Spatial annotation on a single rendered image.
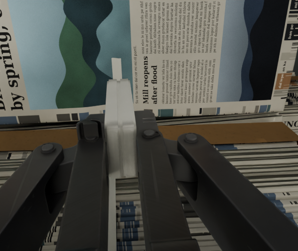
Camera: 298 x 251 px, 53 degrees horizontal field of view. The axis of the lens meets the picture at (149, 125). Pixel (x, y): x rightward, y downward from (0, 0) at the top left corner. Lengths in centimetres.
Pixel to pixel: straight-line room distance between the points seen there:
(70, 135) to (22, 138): 4
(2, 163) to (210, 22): 22
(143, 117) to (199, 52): 16
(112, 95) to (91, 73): 13
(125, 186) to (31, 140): 11
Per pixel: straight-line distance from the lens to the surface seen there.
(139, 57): 30
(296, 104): 73
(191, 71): 31
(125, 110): 16
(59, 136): 31
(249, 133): 32
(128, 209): 22
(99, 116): 17
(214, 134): 31
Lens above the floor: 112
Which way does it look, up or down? 62 degrees down
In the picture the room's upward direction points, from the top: 167 degrees clockwise
